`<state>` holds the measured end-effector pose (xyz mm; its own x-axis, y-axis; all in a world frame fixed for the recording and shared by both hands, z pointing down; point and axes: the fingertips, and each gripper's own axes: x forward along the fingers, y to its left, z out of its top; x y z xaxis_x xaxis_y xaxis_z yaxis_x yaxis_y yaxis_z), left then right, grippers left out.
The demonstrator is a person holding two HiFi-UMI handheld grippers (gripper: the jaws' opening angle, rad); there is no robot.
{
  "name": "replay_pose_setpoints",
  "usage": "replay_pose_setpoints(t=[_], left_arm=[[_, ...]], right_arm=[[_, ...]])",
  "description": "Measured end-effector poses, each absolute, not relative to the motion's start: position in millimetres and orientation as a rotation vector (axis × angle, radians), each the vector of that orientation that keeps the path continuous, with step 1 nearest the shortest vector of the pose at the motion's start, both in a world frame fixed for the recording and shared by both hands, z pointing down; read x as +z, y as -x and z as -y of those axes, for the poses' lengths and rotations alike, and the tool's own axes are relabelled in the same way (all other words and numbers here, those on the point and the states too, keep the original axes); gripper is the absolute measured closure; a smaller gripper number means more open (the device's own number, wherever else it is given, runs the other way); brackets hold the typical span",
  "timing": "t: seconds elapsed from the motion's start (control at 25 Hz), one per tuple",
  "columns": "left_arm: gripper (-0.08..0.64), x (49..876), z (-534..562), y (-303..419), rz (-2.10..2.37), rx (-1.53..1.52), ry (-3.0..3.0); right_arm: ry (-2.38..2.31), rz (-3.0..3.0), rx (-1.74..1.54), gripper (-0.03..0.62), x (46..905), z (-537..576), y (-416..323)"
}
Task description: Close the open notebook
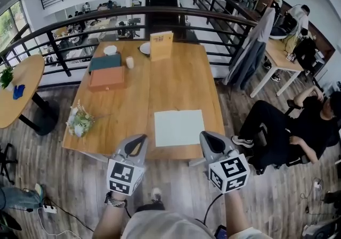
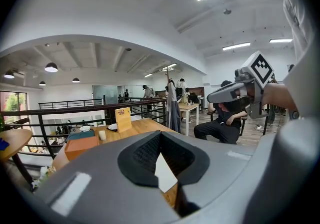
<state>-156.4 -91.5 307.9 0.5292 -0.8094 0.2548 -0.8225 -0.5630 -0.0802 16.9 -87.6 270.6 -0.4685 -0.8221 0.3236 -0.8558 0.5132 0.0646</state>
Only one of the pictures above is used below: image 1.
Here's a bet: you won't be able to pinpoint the large window black frame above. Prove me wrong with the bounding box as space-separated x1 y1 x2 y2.
0 0 30 55

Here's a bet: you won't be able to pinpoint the grey hanging coat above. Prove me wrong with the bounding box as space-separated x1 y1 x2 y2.
222 7 275 90

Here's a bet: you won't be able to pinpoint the round wooden table black base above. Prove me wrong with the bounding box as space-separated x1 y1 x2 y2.
0 54 61 137

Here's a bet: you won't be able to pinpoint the white bowl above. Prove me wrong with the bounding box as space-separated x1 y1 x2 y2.
103 45 119 56

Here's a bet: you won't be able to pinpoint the dark green box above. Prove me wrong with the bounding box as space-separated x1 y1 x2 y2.
88 53 122 72

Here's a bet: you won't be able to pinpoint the beaded bracelet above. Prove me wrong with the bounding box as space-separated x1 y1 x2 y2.
108 196 128 209

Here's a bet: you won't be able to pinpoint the wooden table white legs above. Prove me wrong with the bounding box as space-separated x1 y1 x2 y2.
61 40 226 167
250 38 304 99

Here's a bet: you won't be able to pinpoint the person's left shoe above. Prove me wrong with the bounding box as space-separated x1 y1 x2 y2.
151 187 163 203

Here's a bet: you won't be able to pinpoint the white plate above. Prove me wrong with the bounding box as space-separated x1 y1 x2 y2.
137 42 152 56

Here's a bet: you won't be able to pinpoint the black metal railing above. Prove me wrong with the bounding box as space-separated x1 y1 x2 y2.
0 6 259 92

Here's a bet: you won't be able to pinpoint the white flower bouquet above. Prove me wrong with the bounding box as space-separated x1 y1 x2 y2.
66 99 112 138

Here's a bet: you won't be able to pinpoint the white wheeled machine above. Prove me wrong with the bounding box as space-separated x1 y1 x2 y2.
302 216 341 239

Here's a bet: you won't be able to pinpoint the orange brown box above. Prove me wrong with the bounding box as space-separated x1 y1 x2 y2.
87 65 127 93

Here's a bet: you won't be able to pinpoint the person's grey shirt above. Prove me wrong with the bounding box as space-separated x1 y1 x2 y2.
121 210 272 239

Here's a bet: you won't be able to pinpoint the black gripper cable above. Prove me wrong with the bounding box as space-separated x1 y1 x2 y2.
204 193 223 226

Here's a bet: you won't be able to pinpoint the round white basin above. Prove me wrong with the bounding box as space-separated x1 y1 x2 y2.
269 26 288 40

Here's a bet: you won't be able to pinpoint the blue cloth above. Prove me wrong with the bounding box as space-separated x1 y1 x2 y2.
12 84 26 101

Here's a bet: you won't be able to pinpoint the yellow standing menu card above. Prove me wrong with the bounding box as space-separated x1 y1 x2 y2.
149 31 174 62

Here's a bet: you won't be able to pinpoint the black staircase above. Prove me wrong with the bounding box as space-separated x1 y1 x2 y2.
149 0 199 44

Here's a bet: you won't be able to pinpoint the black office chair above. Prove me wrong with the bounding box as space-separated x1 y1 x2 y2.
250 99 341 176

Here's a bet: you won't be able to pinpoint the small potted green plant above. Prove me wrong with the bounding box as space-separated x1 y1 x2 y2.
0 65 14 92

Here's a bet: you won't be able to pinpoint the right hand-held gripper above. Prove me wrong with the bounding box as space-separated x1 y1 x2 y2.
199 130 251 195

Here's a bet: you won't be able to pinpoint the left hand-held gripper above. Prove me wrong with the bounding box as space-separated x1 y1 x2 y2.
106 134 149 196

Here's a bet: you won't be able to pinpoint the person's right forearm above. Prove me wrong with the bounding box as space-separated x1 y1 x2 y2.
224 189 253 236

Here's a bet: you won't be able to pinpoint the person's left forearm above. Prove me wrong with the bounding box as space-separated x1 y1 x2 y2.
92 192 128 239

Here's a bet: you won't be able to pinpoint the person's black trousers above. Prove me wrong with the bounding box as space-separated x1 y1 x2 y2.
135 201 166 213

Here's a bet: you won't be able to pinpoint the black waist device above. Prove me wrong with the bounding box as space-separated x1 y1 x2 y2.
214 224 229 239

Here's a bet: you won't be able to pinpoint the black chair base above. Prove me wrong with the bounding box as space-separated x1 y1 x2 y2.
0 143 18 185

